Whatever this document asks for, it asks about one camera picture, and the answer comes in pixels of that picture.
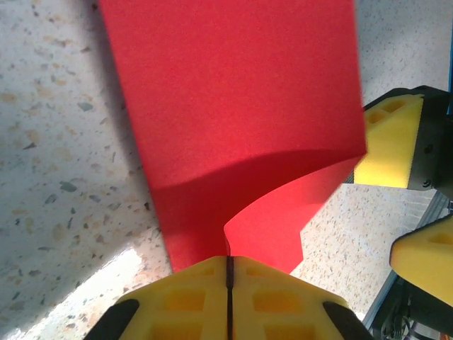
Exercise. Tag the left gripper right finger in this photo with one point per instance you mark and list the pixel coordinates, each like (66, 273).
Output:
(276, 308)

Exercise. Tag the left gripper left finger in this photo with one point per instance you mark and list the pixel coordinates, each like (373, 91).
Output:
(184, 308)

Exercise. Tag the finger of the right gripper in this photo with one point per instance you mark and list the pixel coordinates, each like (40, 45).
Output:
(389, 148)
(428, 262)

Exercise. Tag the red square paper sheet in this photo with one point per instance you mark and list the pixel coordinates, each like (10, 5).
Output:
(230, 106)

